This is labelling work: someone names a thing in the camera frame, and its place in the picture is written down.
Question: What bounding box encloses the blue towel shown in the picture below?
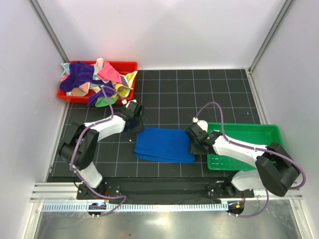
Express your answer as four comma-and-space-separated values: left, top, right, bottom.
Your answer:
135, 127, 195, 163

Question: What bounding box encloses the pink towel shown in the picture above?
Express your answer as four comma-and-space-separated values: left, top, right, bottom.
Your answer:
97, 62, 122, 83

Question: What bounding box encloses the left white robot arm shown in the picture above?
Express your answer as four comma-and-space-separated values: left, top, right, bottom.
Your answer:
58, 100, 144, 199

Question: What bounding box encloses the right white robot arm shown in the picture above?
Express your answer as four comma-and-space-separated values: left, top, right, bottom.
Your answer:
185, 121, 301, 197

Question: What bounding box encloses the yellow patterned towel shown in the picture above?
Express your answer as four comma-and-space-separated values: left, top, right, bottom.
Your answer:
112, 71, 138, 98

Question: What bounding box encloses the green towel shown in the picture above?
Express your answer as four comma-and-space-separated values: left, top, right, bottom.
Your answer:
95, 97, 118, 108

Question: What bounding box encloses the black grid mat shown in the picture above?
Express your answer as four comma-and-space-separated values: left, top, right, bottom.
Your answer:
47, 69, 285, 180

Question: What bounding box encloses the red plastic bin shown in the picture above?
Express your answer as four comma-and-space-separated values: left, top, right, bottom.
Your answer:
57, 58, 138, 107

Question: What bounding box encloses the purple towel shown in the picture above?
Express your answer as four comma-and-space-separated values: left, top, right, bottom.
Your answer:
59, 61, 94, 92

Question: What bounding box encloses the green plastic bin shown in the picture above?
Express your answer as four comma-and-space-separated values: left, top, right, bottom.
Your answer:
207, 123, 284, 171

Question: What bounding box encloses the pastel patterned towel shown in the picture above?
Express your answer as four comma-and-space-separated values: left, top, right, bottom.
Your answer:
61, 63, 75, 82

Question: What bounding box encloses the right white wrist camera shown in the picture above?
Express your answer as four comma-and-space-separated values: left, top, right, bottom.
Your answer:
192, 117, 208, 131

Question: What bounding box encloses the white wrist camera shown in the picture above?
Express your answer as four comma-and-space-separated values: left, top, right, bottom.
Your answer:
192, 117, 208, 131
122, 99, 137, 108

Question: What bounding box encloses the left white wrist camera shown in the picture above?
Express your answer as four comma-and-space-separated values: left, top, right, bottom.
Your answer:
122, 99, 137, 108

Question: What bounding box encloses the perforated cable duct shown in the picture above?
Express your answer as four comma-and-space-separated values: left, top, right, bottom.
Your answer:
41, 201, 228, 213

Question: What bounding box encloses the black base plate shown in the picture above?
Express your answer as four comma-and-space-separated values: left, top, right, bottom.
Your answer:
76, 178, 255, 205

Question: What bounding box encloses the aluminium front rail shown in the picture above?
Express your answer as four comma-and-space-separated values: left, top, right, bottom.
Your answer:
29, 183, 303, 203

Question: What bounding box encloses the left aluminium frame post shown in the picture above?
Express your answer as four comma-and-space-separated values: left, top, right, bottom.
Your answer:
28, 0, 69, 63

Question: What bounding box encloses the aluminium frame post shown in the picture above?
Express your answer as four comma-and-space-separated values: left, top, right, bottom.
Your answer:
28, 0, 69, 63
248, 0, 295, 74

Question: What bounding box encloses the right aluminium frame post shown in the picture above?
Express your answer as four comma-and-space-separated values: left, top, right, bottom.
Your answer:
248, 0, 295, 74

